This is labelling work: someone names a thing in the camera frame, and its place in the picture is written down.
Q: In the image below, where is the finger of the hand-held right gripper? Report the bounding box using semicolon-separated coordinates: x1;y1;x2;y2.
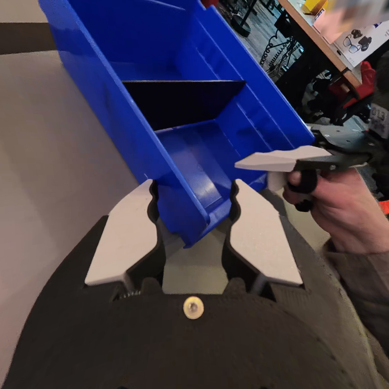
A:
234;146;333;172

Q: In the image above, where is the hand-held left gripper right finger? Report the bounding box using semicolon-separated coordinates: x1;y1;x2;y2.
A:
222;179;304;286

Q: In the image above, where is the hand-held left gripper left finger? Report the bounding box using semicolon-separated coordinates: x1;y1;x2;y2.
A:
84;179;166;286

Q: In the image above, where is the blue plastic bin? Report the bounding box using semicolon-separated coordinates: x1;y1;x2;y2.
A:
38;0;315;250

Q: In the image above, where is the person's right hand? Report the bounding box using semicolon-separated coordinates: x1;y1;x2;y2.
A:
283;169;389;254

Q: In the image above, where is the red jacket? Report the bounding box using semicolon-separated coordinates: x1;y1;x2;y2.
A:
328;61;377;109

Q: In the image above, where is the cardboard product box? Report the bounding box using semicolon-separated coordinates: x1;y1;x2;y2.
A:
333;23;389;69

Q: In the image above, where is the black bin divider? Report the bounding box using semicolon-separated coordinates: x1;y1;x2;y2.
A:
122;80;247;131

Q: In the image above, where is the black floor lamp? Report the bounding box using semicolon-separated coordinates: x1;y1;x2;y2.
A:
231;0;259;34

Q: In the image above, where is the yellow plastic bin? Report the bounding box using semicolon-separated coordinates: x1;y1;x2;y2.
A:
302;0;329;14

